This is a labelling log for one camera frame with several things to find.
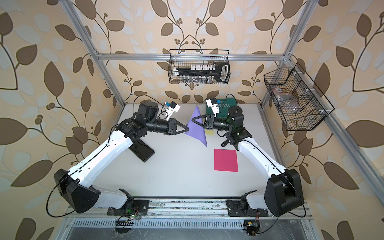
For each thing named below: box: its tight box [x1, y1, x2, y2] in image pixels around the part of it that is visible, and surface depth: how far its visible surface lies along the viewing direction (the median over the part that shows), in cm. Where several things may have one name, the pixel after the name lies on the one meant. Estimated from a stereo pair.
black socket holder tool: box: [173, 62, 231, 83], surface depth 87 cm
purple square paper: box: [184, 105, 208, 147], surface depth 68 cm
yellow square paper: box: [205, 129, 214, 136], surface depth 68 cm
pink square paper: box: [214, 148, 239, 172], surface depth 95 cm
